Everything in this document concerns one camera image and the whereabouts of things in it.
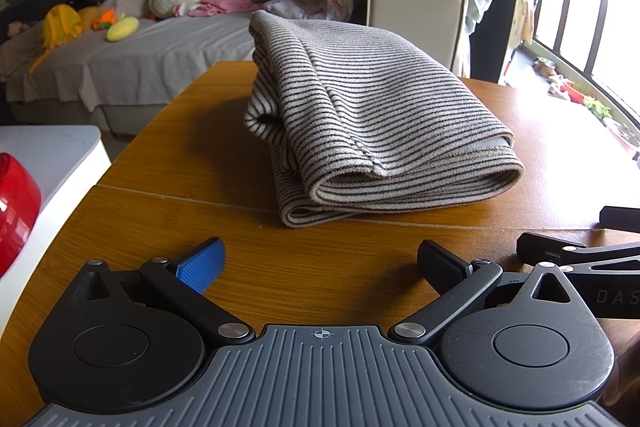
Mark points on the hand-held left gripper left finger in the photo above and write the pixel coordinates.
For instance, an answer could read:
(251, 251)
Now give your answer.
(200, 264)

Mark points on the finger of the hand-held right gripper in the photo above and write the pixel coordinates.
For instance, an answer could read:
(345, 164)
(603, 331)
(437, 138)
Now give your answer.
(622, 218)
(550, 252)

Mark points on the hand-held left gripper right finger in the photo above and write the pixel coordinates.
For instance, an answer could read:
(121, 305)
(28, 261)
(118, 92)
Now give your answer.
(440, 264)

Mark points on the grey striped sweater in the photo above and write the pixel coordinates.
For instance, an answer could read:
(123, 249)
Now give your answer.
(375, 107)

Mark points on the pink bowl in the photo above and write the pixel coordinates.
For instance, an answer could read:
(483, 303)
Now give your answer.
(622, 132)

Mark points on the green seedling tray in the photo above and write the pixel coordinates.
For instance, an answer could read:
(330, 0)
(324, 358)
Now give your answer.
(597, 108)

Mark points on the red pot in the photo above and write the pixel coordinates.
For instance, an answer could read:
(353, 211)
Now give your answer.
(575, 94)

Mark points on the white side table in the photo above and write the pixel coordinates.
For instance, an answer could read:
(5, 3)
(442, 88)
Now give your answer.
(55, 157)

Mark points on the red glossy object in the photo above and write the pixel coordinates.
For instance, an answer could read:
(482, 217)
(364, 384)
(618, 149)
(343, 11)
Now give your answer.
(17, 212)

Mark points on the sofa with grey sheet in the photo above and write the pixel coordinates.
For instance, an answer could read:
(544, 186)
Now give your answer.
(125, 67)

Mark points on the cream hanging cloth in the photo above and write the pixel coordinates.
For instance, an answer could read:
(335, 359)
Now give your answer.
(525, 19)

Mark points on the yellow-green plush toy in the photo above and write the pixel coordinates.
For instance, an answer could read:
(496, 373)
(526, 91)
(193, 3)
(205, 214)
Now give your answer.
(122, 29)

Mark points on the pink cloth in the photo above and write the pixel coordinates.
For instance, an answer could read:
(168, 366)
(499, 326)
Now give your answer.
(220, 4)

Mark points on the orange plush toy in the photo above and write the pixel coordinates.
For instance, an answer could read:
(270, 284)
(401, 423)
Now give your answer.
(105, 19)

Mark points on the yellow plush toy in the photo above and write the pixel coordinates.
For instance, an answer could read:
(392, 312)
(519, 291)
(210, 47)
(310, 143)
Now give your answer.
(60, 27)

